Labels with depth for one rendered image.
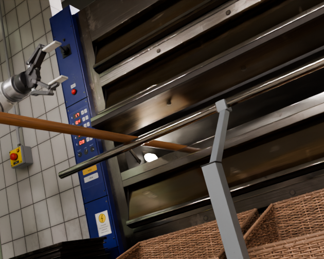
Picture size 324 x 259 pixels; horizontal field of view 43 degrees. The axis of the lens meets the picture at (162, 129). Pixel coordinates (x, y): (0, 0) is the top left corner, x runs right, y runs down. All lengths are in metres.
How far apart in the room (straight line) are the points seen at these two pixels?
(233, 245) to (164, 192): 0.83
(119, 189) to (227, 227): 1.00
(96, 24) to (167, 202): 0.99
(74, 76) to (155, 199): 0.78
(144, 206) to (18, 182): 0.86
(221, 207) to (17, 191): 1.60
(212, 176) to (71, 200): 1.21
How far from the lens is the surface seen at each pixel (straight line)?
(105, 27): 2.15
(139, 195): 1.87
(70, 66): 2.20
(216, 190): 1.00
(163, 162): 1.78
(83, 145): 2.04
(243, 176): 1.61
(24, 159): 2.30
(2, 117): 1.09
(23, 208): 2.37
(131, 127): 1.91
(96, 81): 2.09
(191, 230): 1.68
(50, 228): 2.22
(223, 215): 1.00
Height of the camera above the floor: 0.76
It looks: 17 degrees up
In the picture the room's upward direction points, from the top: 14 degrees counter-clockwise
